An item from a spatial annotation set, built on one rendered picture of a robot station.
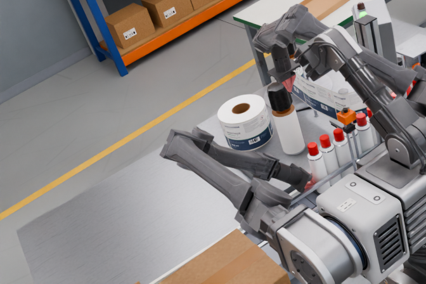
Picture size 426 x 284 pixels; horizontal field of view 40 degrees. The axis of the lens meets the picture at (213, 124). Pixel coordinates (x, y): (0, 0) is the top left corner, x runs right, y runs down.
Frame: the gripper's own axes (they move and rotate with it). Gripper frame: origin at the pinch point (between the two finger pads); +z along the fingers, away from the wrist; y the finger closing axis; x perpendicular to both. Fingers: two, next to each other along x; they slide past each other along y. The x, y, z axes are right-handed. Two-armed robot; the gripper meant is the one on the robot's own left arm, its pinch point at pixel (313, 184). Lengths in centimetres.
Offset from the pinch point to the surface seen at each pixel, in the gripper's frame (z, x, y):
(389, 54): -17, -48, -17
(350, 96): 11.8, -32.6, 16.7
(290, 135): 2.4, -8.9, 24.3
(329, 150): -3.3, -13.1, -1.7
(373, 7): -22, -59, -6
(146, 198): -21, 43, 57
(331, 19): 72, -67, 116
